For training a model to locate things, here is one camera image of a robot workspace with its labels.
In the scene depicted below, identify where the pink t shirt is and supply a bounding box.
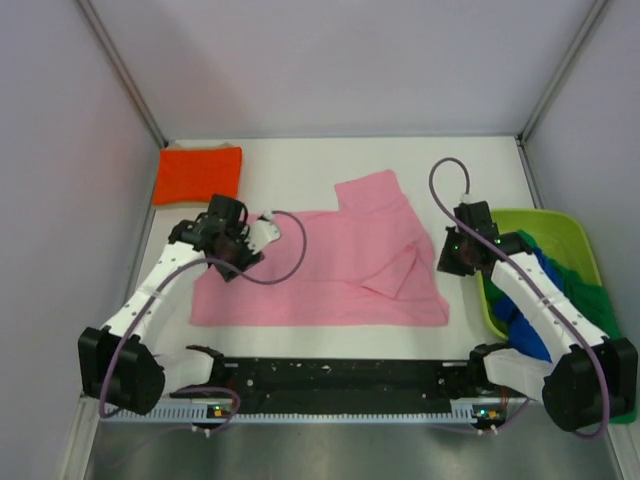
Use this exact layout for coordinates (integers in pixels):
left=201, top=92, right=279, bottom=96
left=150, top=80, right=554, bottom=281
left=190, top=170, right=449, bottom=327

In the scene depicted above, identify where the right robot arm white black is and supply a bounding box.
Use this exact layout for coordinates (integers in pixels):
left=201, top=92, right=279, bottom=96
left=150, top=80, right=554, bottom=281
left=437, top=201, right=638, bottom=432

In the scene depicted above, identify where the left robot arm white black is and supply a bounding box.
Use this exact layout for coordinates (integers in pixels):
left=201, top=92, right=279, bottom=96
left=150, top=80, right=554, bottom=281
left=77, top=195, right=281, bottom=418

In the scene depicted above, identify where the folded orange t shirt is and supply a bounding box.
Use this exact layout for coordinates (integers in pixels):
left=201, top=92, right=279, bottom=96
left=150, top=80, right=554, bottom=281
left=152, top=146, right=243, bottom=206

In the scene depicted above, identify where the blue t shirt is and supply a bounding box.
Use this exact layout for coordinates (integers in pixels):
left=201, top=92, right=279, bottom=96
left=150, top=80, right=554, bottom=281
left=484, top=247, right=564, bottom=362

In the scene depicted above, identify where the green plastic basket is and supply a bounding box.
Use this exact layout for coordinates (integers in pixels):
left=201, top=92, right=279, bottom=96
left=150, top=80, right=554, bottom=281
left=492, top=209, right=620, bottom=338

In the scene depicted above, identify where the green t shirt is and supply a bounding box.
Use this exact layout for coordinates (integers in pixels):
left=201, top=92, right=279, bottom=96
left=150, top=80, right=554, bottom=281
left=482, top=231, right=638, bottom=432

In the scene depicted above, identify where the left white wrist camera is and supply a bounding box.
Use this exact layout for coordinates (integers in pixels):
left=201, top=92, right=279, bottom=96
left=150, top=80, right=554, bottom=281
left=247, top=211, right=281, bottom=254

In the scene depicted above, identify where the grey slotted cable duct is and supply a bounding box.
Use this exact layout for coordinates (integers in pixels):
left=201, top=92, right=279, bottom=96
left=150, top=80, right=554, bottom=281
left=106, top=399, right=504, bottom=426

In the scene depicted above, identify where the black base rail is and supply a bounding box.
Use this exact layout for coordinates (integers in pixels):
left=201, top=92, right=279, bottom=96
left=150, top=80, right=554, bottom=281
left=169, top=355, right=489, bottom=416

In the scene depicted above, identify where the left aluminium frame post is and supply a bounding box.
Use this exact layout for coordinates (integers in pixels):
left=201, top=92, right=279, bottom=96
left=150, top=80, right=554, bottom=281
left=73, top=0, right=168, bottom=149

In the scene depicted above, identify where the aluminium frame post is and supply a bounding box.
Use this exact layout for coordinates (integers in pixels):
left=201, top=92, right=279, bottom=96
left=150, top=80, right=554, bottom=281
left=73, top=0, right=168, bottom=149
left=517, top=0, right=612, bottom=145

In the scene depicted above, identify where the right aluminium frame post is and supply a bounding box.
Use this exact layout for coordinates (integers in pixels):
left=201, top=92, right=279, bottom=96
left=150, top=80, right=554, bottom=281
left=517, top=0, right=612, bottom=145

